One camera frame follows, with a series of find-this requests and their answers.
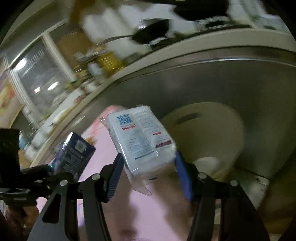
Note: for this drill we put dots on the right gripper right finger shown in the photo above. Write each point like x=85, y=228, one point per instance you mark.
x=239, y=220

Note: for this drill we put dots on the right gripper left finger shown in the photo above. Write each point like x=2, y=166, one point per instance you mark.
x=58, y=218

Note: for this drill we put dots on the blue white milk carton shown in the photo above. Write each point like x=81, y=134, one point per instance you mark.
x=72, y=156

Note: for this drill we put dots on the white tissue pack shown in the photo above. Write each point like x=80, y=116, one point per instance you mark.
x=147, y=147

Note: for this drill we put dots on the beige trash bin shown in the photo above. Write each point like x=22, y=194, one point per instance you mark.
x=209, y=135

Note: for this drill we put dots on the pink floral table mat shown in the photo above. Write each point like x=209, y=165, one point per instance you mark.
x=130, y=215

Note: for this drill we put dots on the yellow cooking oil jug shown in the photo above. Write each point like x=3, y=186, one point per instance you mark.
x=109, y=63

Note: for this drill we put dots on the black wok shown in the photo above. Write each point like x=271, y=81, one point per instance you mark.
x=146, y=31

